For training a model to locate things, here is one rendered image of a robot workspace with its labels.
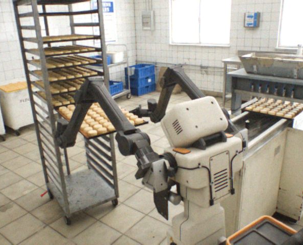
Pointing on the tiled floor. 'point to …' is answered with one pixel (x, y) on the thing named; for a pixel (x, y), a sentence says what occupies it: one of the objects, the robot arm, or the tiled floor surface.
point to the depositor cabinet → (294, 167)
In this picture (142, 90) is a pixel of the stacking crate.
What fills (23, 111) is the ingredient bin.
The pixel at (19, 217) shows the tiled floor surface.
